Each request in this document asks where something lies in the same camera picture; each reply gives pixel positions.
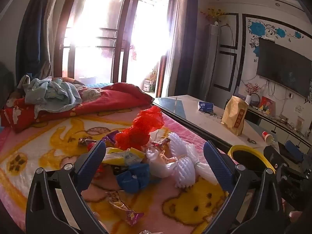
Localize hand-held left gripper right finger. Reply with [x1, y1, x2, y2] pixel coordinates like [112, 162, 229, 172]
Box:
[203, 140, 284, 234]

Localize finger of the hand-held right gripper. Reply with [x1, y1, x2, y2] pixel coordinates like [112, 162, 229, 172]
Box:
[284, 140, 312, 173]

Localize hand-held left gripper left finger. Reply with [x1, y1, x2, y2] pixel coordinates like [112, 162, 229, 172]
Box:
[26, 140, 108, 234]

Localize white foam fruit net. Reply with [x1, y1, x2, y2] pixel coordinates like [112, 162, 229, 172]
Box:
[174, 155, 199, 189]
[168, 132, 197, 161]
[195, 162, 221, 186]

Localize yellow trash bin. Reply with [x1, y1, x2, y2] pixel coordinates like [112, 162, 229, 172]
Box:
[228, 144, 276, 176]

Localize yellow snack wrapper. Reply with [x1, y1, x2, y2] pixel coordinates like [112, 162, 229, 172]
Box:
[102, 147, 147, 166]

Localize blue glove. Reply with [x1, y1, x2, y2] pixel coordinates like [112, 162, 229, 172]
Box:
[116, 163, 159, 193]

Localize red mesh bag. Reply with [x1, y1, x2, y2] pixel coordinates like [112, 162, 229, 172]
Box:
[114, 106, 165, 150]

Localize white plastic bag red print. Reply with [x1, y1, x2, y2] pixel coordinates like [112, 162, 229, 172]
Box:
[146, 129, 176, 178]

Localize person's right hand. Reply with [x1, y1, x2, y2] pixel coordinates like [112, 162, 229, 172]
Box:
[289, 211, 304, 227]

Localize brown candy wrapper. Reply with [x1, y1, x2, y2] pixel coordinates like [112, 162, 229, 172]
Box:
[78, 138, 98, 147]

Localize white television cabinet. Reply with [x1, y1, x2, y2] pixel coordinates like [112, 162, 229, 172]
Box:
[244, 107, 312, 152]

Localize red paper cup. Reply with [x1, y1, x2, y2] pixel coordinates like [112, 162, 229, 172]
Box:
[262, 131, 275, 145]

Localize pink yellow printed blanket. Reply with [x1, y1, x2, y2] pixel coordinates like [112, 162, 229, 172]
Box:
[0, 106, 242, 234]

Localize white coffee table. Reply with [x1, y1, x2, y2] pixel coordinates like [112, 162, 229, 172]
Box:
[152, 95, 281, 156]

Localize brown paper bag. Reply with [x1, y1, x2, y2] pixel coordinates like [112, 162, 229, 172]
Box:
[221, 96, 249, 136]

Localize red framed picture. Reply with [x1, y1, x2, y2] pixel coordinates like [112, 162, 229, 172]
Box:
[258, 96, 276, 114]

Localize red printed quilt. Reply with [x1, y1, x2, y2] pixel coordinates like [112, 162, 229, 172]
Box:
[0, 82, 155, 133]

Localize blue packet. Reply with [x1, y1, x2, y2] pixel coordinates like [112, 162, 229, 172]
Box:
[197, 101, 214, 113]

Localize purple clear snack wrapper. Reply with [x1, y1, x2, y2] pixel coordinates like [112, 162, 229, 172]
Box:
[106, 191, 144, 226]

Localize pale printed cloth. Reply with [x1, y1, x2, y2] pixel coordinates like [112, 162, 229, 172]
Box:
[80, 87, 103, 101]

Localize white vase red flowers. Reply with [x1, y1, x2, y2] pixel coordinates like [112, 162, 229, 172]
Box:
[244, 83, 260, 104]

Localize dark blue cushion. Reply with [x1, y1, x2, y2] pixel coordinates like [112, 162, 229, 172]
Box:
[85, 82, 114, 89]

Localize light blue clothes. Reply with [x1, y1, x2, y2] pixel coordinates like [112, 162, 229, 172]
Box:
[18, 75, 83, 114]

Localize brown pillow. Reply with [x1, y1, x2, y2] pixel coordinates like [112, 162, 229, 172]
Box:
[52, 77, 86, 86]

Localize black flat television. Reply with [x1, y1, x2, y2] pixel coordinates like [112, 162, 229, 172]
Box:
[256, 37, 312, 99]

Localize grey standing air conditioner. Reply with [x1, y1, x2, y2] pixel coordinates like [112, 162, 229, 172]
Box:
[202, 24, 221, 98]

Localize balcony potted plant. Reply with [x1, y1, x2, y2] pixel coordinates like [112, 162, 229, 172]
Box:
[149, 65, 159, 93]

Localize dark cloth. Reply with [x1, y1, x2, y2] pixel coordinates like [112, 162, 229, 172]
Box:
[0, 62, 15, 108]

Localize dark blue curtain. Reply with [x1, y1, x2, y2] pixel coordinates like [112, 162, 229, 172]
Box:
[16, 0, 58, 78]
[174, 0, 199, 97]

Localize grey curtain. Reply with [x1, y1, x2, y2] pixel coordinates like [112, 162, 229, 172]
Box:
[167, 0, 189, 98]
[40, 0, 65, 78]

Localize yellow artificial flowers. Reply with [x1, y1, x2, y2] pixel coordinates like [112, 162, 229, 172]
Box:
[200, 7, 226, 22]

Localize brown window door frame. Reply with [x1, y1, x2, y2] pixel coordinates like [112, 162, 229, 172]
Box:
[54, 0, 181, 98]

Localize blue flower wall decal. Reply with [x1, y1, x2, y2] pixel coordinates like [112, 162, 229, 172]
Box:
[247, 18, 305, 54]

